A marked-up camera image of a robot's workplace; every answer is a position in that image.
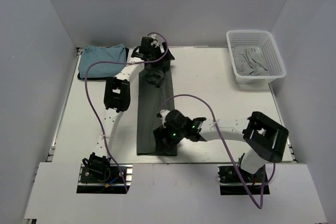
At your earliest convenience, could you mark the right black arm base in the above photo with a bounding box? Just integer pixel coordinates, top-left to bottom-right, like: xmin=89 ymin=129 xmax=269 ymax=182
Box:
xmin=218 ymin=166 xmax=264 ymax=196

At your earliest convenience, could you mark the purple cable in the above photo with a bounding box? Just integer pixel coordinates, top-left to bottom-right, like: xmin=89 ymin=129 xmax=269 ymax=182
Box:
xmin=159 ymin=94 xmax=276 ymax=209
xmin=84 ymin=33 xmax=169 ymax=193

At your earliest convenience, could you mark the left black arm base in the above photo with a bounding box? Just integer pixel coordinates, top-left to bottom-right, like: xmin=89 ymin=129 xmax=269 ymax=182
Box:
xmin=77 ymin=153 xmax=133 ymax=194

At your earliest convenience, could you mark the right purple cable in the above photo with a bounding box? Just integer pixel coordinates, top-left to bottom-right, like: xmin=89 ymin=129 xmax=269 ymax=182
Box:
xmin=159 ymin=94 xmax=276 ymax=209

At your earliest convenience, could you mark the folded light blue t-shirt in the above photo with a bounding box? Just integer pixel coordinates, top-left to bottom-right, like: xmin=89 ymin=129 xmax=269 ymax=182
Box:
xmin=78 ymin=44 xmax=127 ymax=79

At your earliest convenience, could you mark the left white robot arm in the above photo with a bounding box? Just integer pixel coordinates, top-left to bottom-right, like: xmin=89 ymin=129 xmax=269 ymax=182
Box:
xmin=94 ymin=33 xmax=174 ymax=157

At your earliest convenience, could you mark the light grey t-shirt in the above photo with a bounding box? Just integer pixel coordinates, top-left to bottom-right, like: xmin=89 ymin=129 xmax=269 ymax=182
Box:
xmin=232 ymin=46 xmax=268 ymax=76

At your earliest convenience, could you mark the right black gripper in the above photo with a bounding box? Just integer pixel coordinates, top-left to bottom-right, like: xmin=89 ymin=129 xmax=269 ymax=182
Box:
xmin=153 ymin=124 xmax=186 ymax=153

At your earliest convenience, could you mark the white plastic basket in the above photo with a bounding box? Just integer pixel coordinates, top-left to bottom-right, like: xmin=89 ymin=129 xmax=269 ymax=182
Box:
xmin=226 ymin=29 xmax=286 ymax=83

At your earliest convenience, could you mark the dark grey t-shirt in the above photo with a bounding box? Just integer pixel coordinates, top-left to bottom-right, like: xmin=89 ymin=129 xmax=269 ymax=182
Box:
xmin=136 ymin=65 xmax=175 ymax=156

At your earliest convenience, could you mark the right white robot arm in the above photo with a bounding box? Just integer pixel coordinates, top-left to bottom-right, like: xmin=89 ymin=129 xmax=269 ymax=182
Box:
xmin=153 ymin=110 xmax=289 ymax=182

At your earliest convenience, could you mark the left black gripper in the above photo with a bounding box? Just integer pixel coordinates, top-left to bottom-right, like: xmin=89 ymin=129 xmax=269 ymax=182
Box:
xmin=149 ymin=42 xmax=174 ymax=67

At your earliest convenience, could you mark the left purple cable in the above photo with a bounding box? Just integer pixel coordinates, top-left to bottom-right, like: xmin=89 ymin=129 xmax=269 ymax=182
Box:
xmin=84 ymin=33 xmax=169 ymax=193

